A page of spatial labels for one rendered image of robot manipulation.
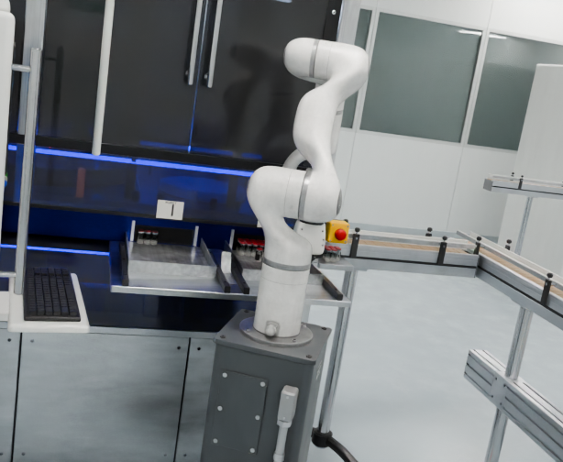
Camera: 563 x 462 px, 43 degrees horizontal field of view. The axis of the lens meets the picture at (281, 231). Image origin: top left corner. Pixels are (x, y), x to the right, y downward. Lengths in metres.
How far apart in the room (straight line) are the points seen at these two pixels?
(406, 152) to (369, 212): 0.72
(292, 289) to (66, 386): 1.06
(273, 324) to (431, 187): 6.10
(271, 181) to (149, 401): 1.14
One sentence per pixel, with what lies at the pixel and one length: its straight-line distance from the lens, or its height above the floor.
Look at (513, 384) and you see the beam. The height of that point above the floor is 0.55.
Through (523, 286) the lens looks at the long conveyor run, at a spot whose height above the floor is 0.91.
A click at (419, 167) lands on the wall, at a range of 7.70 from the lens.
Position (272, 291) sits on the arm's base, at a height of 0.98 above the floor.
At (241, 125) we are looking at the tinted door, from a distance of 2.38.
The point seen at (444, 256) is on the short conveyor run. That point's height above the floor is 0.92.
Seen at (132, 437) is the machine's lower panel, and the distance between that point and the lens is 2.67.
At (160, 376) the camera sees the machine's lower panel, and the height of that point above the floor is 0.43.
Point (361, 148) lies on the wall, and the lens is 7.43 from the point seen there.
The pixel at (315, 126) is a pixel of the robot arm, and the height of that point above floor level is 1.39.
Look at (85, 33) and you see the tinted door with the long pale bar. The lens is 2.33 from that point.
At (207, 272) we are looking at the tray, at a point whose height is 0.89.
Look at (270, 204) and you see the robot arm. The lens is 1.73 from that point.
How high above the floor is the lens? 1.51
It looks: 12 degrees down
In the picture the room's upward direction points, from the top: 9 degrees clockwise
